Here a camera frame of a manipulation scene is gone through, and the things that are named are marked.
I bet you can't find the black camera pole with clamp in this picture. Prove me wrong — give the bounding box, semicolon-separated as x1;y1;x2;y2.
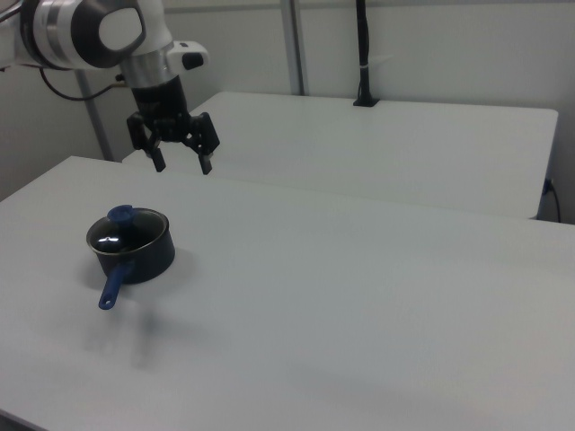
352;0;381;109

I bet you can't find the blue plug with black cable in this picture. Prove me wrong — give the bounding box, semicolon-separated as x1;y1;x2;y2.
542;178;562;224

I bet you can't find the wide grey wall post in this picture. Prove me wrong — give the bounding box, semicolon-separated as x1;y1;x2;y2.
280;0;312;97

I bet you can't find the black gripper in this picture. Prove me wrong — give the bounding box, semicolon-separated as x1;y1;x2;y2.
126;75;221;176

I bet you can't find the glass lid with blue knob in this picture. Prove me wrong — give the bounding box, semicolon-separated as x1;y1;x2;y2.
85;205;168;255

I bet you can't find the slim grey wall post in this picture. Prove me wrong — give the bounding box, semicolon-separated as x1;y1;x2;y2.
74;70;116;163

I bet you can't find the white side table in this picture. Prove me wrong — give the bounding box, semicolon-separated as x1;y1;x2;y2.
121;92;560;221

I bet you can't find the dark saucepan with blue handle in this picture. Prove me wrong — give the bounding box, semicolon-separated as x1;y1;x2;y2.
85;208;177;312

